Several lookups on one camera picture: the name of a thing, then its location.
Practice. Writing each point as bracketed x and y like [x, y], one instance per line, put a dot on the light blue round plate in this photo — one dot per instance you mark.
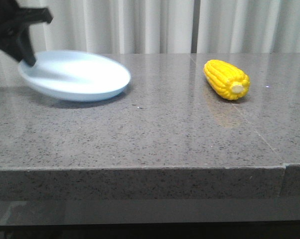
[75, 75]

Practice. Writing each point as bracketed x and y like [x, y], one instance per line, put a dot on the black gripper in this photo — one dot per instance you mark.
[14, 29]

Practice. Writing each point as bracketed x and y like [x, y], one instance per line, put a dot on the white pleated curtain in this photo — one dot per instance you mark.
[169, 26]

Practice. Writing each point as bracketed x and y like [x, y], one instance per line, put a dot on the yellow corn cob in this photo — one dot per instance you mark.
[228, 81]

